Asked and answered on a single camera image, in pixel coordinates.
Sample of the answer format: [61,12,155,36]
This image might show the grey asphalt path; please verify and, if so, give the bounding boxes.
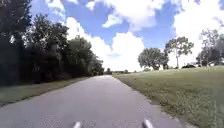
[0,74,188,128]

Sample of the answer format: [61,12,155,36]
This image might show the tall thin-trunk tree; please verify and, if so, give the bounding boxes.
[164,36,195,70]

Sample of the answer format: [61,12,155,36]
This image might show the grass field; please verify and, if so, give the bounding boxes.
[112,65,224,128]

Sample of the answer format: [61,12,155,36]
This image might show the robot's own part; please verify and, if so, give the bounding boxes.
[73,121,83,128]
[142,118,155,128]

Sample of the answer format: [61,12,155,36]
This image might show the grass strip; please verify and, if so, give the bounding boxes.
[0,76,90,108]

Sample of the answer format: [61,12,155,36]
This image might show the group of trees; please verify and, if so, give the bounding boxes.
[195,28,224,67]

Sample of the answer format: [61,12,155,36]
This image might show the round dark tree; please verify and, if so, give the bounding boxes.
[137,47,170,71]

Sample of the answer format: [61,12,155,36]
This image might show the wood of dark trees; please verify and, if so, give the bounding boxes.
[0,0,105,87]

